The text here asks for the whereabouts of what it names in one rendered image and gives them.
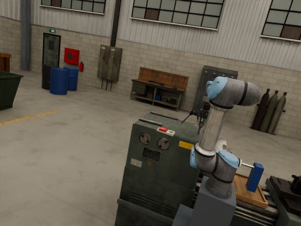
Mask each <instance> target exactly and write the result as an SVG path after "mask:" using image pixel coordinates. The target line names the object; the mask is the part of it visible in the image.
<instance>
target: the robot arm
mask: <svg viewBox="0 0 301 226"><path fill-rule="evenodd" d="M261 96H262V94H261V90H260V89H259V88H258V86H256V85H255V84H253V83H250V82H247V81H241V80H237V79H232V78H228V77H216V78H215V79H214V81H213V82H212V81H208V82H207V84H206V88H205V92H204V96H203V99H202V100H203V101H202V103H204V106H203V108H202V109H200V112H198V114H197V120H198V127H199V128H200V127H201V128H202V127H204V129H203V132H202V136H201V138H200V141H199V143H197V144H196V145H195V147H192V148H191V154H190V166H191V167H194V168H196V169H200V170H205V171H208V172H212V175H211V176H210V177H209V178H208V179H207V181H206V184H205V186H206V189H207V190H208V191H209V192H210V193H211V194H213V195H215V196H217V197H220V198H224V199H227V198H230V197H231V195H232V182H233V179H234V176H235V173H236V171H237V168H238V164H239V160H238V158H237V157H236V156H235V155H233V154H231V153H229V152H227V151H224V150H220V151H219V152H218V153H217V152H216V150H215V145H216V142H217V140H218V137H219V134H220V132H221V129H222V126H223V123H224V120H225V118H226V115H227V113H228V111H229V110H231V109H232V108H233V106H234V105H240V106H252V105H255V104H257V103H258V102H259V101H260V99H261ZM209 105H211V107H210V106H209ZM209 108H210V109H209ZM202 118H203V123H202V125H203V126H200V123H201V120H202ZM204 125H205V126H204Z"/></svg>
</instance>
